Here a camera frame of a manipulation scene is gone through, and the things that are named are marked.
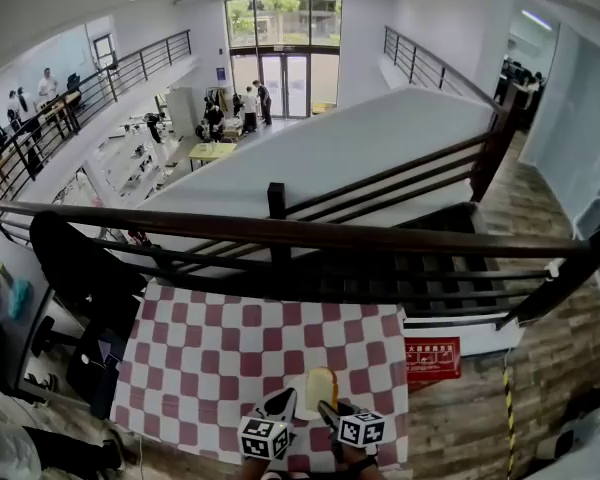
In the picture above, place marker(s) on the glass entrance door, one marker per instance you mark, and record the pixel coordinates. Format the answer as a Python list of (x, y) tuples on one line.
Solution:
[(284, 58)]

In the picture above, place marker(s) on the person's left forearm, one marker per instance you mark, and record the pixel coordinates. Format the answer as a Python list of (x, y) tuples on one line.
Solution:
[(256, 470)]

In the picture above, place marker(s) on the black jacket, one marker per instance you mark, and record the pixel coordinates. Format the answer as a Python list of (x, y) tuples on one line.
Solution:
[(82, 268)]

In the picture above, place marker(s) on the white table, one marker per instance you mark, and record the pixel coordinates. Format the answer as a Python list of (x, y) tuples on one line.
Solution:
[(585, 443)]

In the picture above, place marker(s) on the dark staircase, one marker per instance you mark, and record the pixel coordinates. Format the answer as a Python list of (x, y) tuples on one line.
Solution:
[(445, 278)]

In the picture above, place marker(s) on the red white checkered tablecloth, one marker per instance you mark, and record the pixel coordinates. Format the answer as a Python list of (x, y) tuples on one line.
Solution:
[(215, 363)]

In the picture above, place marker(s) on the yellow table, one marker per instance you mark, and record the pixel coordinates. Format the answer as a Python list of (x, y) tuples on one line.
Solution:
[(212, 151)]

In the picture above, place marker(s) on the black white shoes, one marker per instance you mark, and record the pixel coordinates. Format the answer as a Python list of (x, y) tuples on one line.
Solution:
[(47, 383)]

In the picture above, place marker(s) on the black bag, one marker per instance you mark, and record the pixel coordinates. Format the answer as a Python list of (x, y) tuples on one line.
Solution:
[(97, 368)]

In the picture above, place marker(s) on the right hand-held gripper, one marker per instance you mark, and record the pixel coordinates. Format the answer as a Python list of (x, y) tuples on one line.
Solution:
[(361, 429)]

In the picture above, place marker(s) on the strip ceiling light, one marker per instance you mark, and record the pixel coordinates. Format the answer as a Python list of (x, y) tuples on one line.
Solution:
[(536, 20)]

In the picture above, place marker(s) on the person's right forearm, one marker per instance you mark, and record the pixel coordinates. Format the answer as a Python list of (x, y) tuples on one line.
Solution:
[(357, 469)]

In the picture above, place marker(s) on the red sign box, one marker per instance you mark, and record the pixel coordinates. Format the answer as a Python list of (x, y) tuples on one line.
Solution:
[(432, 360)]

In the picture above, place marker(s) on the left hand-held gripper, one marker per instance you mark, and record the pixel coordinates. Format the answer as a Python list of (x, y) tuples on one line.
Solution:
[(263, 438)]

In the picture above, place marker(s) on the dark wooden railing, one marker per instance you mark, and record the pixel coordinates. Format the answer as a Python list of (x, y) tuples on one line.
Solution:
[(300, 235)]

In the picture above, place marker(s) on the black monitor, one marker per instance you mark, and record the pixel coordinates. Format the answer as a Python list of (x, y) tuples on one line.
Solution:
[(10, 318)]

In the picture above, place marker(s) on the white cabinet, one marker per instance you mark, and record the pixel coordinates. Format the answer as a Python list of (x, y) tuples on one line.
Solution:
[(181, 113)]

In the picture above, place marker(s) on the slice of bread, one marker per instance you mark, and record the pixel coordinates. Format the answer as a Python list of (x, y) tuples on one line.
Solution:
[(318, 388)]

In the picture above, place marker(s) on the black balcony railing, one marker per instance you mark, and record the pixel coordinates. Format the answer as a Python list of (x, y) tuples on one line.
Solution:
[(420, 63), (105, 80)]

